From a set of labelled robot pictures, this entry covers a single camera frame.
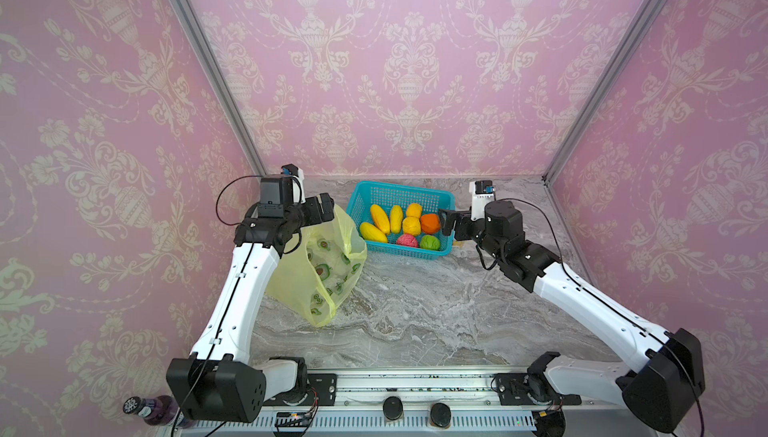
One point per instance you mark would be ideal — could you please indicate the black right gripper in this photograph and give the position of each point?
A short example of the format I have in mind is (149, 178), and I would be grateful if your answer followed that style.
(452, 223)

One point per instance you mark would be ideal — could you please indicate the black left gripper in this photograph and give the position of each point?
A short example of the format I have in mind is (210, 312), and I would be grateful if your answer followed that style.
(314, 216)

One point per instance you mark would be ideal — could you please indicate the orange toy fruit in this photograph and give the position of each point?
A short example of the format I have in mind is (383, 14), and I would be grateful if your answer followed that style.
(430, 224)

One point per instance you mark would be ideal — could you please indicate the green toy vegetable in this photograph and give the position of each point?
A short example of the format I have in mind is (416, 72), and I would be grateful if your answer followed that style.
(429, 243)

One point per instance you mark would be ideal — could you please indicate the small yellow toy lemon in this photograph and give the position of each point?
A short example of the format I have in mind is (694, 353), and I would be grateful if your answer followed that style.
(414, 210)

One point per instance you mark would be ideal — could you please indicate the pink toy fruit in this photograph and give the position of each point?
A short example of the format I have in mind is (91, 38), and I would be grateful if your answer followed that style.
(407, 240)

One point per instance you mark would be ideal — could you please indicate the yellow toy banana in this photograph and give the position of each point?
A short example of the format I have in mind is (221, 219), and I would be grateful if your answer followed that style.
(396, 218)

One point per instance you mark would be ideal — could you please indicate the yellow plastic bag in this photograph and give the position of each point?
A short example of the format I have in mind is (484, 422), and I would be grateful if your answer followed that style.
(322, 273)

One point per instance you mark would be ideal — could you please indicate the orange-yellow toy mango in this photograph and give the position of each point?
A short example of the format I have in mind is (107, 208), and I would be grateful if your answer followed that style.
(380, 219)

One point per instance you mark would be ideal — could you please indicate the yellow toy fruit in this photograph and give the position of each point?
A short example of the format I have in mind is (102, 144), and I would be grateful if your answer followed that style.
(371, 233)

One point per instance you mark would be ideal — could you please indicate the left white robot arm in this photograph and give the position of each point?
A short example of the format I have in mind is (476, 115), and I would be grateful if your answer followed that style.
(217, 382)

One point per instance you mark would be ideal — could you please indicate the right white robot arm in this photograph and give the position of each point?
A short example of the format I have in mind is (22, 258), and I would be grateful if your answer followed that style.
(658, 376)

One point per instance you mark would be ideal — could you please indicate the teal plastic basket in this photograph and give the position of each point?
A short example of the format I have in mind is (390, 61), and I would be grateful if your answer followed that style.
(386, 195)

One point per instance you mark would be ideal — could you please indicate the black knob right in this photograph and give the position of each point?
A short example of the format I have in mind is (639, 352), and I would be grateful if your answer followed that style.
(440, 415)

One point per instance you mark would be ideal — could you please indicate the black knob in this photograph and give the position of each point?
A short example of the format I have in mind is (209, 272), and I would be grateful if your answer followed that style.
(440, 415)
(392, 408)

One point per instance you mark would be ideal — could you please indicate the black knob left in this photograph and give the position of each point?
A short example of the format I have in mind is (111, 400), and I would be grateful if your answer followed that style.
(392, 408)

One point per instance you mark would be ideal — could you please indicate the purple bottle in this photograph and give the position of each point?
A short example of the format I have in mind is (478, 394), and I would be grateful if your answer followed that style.
(154, 411)

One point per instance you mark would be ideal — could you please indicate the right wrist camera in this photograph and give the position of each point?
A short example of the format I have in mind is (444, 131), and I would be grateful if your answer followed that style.
(482, 193)

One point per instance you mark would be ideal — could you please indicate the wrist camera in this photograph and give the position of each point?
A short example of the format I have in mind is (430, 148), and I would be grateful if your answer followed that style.
(482, 193)
(297, 176)

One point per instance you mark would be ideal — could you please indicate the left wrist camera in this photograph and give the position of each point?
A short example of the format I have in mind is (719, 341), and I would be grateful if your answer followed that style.
(297, 176)

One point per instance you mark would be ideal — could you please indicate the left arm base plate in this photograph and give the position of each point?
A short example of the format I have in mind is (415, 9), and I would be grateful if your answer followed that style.
(320, 385)

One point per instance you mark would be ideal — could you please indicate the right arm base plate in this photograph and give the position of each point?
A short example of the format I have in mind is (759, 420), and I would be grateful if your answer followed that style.
(518, 389)

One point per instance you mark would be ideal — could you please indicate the aluminium front rail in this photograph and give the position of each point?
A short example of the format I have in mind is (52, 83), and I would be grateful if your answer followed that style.
(476, 410)

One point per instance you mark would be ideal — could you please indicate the left corner aluminium post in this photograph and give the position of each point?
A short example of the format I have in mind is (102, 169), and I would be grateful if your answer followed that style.
(193, 29)

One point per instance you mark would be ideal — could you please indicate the corner aluminium post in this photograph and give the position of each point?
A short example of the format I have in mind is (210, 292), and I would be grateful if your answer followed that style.
(640, 25)
(193, 29)

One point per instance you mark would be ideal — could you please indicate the right corner aluminium post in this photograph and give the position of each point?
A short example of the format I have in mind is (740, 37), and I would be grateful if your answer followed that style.
(640, 25)

